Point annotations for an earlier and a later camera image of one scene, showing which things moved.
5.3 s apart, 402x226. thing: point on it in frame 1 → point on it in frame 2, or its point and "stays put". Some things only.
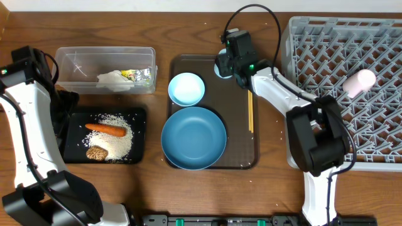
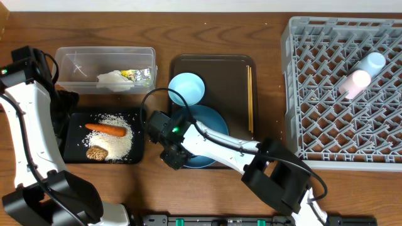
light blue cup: [216, 68] → [373, 63]
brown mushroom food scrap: [97, 152] stays put
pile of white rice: [118, 147] stays put
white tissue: [114, 80] stays put
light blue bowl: [186, 89] stays put
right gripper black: [224, 61] → [178, 162]
